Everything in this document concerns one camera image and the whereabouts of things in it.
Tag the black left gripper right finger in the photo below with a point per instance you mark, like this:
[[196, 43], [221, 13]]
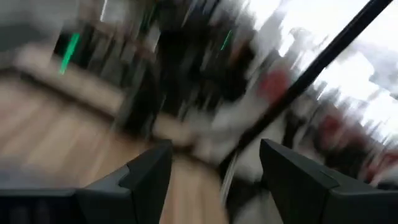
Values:
[[298, 189]]

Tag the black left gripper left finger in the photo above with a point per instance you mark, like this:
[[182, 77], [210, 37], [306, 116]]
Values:
[[146, 186]]

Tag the light grey rectangular tray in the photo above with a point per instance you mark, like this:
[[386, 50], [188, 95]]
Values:
[[71, 81]]

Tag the black aluminium frame post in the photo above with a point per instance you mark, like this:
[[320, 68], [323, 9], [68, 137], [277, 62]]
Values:
[[311, 70]]

